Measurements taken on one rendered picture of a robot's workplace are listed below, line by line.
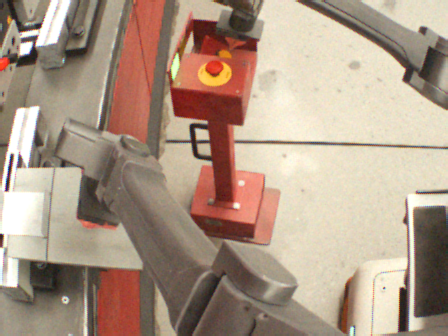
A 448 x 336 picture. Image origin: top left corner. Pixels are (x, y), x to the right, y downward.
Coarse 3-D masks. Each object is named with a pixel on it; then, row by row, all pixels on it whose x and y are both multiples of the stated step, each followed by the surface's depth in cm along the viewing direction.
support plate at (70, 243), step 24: (24, 168) 104; (48, 168) 104; (72, 168) 103; (24, 192) 102; (48, 192) 101; (72, 192) 101; (48, 216) 99; (72, 216) 99; (24, 240) 97; (48, 240) 97; (72, 240) 97; (96, 240) 97; (120, 240) 97; (72, 264) 95; (96, 264) 95; (120, 264) 95
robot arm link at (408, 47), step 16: (304, 0) 77; (320, 0) 76; (336, 0) 76; (352, 0) 76; (336, 16) 77; (352, 16) 77; (368, 16) 77; (384, 16) 77; (368, 32) 78; (384, 32) 77; (400, 32) 77; (416, 32) 78; (432, 32) 78; (384, 48) 80; (400, 48) 78; (416, 48) 78; (432, 48) 79; (400, 64) 83; (416, 64) 78; (416, 80) 80; (432, 96) 79
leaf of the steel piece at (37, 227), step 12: (12, 192) 101; (36, 192) 101; (12, 204) 100; (24, 204) 100; (36, 204) 100; (12, 216) 99; (24, 216) 99; (36, 216) 99; (0, 228) 98; (12, 228) 98; (24, 228) 98; (36, 228) 98
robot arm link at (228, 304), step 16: (224, 288) 39; (208, 304) 41; (224, 304) 39; (240, 304) 38; (256, 304) 38; (288, 304) 40; (208, 320) 39; (224, 320) 38; (240, 320) 38; (256, 320) 37; (272, 320) 37; (288, 320) 37; (304, 320) 38; (320, 320) 39
